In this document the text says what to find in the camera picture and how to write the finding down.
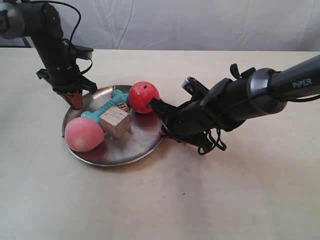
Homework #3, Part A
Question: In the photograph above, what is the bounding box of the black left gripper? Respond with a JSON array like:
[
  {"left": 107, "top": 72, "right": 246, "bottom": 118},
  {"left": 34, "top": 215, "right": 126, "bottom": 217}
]
[{"left": 36, "top": 65, "right": 98, "bottom": 110}]

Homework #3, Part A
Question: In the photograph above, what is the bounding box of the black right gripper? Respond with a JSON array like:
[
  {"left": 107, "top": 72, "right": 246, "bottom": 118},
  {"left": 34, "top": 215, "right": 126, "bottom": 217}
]
[{"left": 148, "top": 98, "right": 220, "bottom": 148}]

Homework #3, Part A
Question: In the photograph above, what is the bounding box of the round steel plate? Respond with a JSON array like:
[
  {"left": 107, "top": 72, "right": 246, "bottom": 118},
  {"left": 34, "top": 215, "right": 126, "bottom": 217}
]
[{"left": 61, "top": 85, "right": 163, "bottom": 167}]

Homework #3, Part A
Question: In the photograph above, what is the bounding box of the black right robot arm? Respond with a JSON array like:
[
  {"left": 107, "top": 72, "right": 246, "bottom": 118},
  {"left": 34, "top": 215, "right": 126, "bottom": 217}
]
[{"left": 148, "top": 56, "right": 320, "bottom": 155}]

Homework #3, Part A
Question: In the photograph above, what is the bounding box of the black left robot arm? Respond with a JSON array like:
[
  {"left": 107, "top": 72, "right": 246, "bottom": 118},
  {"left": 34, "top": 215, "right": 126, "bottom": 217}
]
[{"left": 0, "top": 0, "right": 98, "bottom": 110}]

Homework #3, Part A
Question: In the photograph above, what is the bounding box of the pink toy peach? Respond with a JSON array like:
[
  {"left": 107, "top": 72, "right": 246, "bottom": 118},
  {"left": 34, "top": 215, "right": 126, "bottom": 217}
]
[{"left": 64, "top": 117, "right": 105, "bottom": 152}]

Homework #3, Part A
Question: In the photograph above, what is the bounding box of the teal toy bone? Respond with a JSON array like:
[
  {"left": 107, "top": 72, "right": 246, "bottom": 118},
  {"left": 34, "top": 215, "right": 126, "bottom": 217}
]
[{"left": 80, "top": 89, "right": 129, "bottom": 125}]

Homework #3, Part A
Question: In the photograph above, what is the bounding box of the wooden cube block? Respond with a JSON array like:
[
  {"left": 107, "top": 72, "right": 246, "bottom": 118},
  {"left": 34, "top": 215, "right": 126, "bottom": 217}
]
[{"left": 99, "top": 106, "right": 131, "bottom": 139}]

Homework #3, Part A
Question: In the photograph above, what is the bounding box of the small wooden die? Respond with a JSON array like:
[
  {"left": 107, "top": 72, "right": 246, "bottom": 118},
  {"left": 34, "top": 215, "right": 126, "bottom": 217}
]
[{"left": 116, "top": 102, "right": 130, "bottom": 113}]

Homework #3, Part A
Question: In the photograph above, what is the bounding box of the red toy apple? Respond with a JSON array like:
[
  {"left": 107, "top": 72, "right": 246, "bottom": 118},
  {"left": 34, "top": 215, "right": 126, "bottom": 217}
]
[{"left": 128, "top": 81, "right": 160, "bottom": 114}]

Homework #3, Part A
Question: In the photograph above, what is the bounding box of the white backdrop cloth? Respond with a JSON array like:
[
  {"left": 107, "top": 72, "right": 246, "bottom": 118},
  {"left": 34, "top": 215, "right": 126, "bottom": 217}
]
[{"left": 55, "top": 0, "right": 320, "bottom": 52}]

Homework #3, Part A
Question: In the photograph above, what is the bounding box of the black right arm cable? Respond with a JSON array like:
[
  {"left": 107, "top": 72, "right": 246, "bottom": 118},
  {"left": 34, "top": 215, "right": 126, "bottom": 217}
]
[{"left": 194, "top": 94, "right": 320, "bottom": 156}]

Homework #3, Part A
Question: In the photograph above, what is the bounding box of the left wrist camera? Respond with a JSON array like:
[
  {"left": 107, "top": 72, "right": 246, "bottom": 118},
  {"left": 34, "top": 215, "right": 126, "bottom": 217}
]
[{"left": 71, "top": 45, "right": 94, "bottom": 60}]

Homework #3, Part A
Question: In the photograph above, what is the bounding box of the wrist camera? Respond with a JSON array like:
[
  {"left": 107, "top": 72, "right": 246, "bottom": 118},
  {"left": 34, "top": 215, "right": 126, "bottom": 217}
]
[
  {"left": 181, "top": 76, "right": 209, "bottom": 101},
  {"left": 71, "top": 45, "right": 94, "bottom": 60}
]

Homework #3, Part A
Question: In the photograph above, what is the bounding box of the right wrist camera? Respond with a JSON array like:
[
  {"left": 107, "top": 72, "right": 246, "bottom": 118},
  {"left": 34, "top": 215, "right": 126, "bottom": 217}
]
[{"left": 181, "top": 76, "right": 209, "bottom": 101}]

